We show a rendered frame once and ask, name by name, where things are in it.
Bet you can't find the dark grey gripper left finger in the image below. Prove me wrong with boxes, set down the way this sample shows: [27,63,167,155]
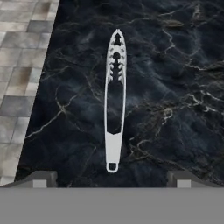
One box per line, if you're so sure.
[2,170,59,189]

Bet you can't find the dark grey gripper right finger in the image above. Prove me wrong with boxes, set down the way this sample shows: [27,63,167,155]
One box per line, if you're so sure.
[166,170,223,189]

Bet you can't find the white tongs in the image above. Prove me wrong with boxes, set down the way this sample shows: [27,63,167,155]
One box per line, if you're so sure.
[103,28,128,174]

